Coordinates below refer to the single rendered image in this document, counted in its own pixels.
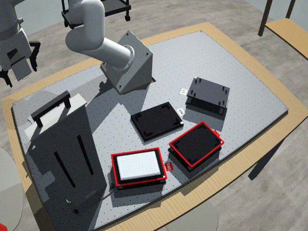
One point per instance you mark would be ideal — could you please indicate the dark grey rectangular nest with corner posts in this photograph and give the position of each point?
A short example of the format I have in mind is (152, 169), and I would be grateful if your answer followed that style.
(208, 95)

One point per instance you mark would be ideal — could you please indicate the black rectangular nest with red border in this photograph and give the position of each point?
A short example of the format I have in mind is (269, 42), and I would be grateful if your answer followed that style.
(195, 146)
(139, 182)

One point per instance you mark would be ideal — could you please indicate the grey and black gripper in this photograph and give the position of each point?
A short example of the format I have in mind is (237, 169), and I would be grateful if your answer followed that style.
(21, 43)

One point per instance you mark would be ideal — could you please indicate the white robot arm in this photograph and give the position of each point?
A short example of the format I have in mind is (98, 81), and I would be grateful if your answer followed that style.
(88, 40)

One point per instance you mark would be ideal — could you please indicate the white microplate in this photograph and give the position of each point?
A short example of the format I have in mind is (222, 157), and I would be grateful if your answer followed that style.
(140, 165)

